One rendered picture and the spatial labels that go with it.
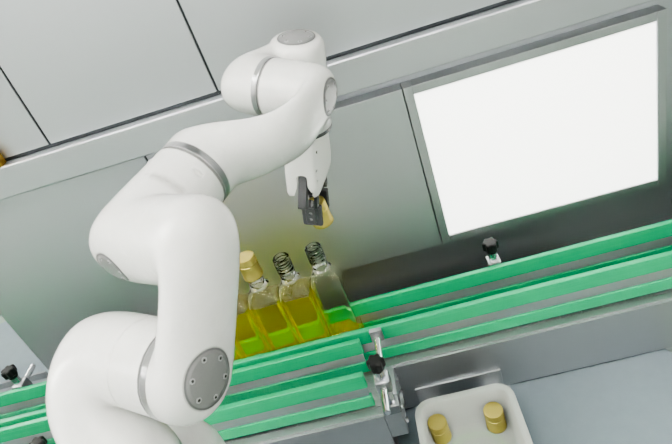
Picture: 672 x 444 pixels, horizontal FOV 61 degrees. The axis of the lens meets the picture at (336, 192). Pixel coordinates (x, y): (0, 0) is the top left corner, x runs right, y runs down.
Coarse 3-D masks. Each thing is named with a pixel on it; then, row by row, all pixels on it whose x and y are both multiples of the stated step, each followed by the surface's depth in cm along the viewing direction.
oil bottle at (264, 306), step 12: (264, 288) 99; (276, 288) 100; (252, 300) 98; (264, 300) 98; (276, 300) 99; (252, 312) 99; (264, 312) 99; (276, 312) 100; (264, 324) 101; (276, 324) 101; (288, 324) 102; (264, 336) 103; (276, 336) 103; (288, 336) 103; (276, 348) 104
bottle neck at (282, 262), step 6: (282, 252) 97; (276, 258) 97; (282, 258) 98; (288, 258) 96; (276, 264) 96; (282, 264) 96; (288, 264) 96; (282, 270) 96; (288, 270) 96; (294, 270) 98; (282, 276) 97; (288, 276) 97; (294, 276) 98; (288, 282) 98
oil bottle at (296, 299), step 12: (300, 276) 99; (288, 288) 97; (300, 288) 97; (288, 300) 98; (300, 300) 98; (312, 300) 99; (288, 312) 99; (300, 312) 99; (312, 312) 100; (300, 324) 101; (312, 324) 101; (324, 324) 103; (300, 336) 103; (312, 336) 103; (324, 336) 103
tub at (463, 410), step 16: (496, 384) 98; (432, 400) 100; (448, 400) 99; (464, 400) 99; (480, 400) 99; (496, 400) 99; (512, 400) 95; (416, 416) 98; (448, 416) 101; (464, 416) 101; (480, 416) 101; (512, 416) 96; (464, 432) 101; (480, 432) 100; (512, 432) 98; (528, 432) 90
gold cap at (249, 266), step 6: (246, 252) 97; (252, 252) 96; (240, 258) 96; (246, 258) 96; (252, 258) 95; (240, 264) 95; (246, 264) 95; (252, 264) 96; (258, 264) 97; (240, 270) 96; (246, 270) 96; (252, 270) 96; (258, 270) 97; (246, 276) 97; (252, 276) 96; (258, 276) 97
